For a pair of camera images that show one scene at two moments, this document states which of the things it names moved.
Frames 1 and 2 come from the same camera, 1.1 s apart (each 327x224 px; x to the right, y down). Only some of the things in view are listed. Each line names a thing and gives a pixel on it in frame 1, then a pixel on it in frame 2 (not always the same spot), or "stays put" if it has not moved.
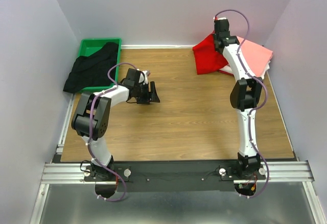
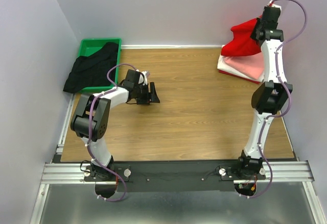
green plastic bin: [89, 46] stays put
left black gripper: [148, 93] stays put
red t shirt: [207, 59] → [242, 44]
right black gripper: [221, 26] → [257, 33]
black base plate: [174, 176] stays put
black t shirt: [90, 72] stays put
